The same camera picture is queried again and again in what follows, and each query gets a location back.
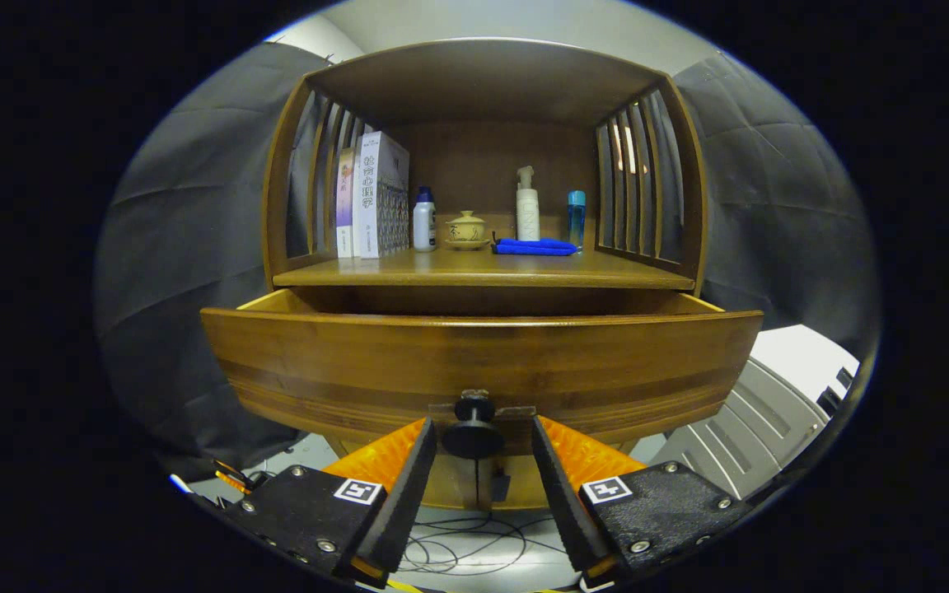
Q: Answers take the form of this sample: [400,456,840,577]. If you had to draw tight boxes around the blue folded cloth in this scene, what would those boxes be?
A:
[491,237,579,257]

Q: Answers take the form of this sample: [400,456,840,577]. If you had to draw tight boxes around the thick white book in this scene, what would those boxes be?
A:
[352,130,411,259]

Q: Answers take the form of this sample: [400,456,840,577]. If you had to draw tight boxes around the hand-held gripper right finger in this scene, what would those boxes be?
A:
[531,415,754,591]

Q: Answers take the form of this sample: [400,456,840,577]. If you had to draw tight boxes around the wooden drawer with black knob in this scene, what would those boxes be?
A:
[199,288,765,462]

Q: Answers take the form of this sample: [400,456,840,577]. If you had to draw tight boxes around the thin purple book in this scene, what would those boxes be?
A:
[335,147,355,259]

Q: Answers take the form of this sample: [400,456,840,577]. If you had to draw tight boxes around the wooden cabinet door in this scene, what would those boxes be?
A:
[421,453,479,510]
[479,453,554,510]

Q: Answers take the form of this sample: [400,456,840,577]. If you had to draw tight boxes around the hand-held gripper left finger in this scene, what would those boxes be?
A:
[223,416,439,589]

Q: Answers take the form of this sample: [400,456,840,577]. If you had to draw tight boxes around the black floor cables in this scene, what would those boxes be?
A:
[396,511,574,577]

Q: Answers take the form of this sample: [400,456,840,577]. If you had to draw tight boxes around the brown wooden cabinet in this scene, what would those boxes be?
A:
[199,37,765,511]

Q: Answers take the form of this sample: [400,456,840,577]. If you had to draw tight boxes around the wooden countertop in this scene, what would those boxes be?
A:
[273,245,696,291]

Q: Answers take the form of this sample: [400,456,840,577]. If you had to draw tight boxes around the yellow lidded teacup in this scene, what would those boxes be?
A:
[444,210,491,251]

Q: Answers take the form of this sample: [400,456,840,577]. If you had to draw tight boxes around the white bottle with blue cap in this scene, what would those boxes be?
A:
[412,186,437,253]

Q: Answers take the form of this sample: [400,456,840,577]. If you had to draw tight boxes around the black backdrop cloth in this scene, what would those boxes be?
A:
[94,41,883,483]

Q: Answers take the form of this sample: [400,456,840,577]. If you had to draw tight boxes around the white pump bottle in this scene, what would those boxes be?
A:
[515,166,541,242]

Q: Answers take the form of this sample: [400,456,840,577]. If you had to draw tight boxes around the white grey plastic case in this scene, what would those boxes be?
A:
[652,324,863,501]

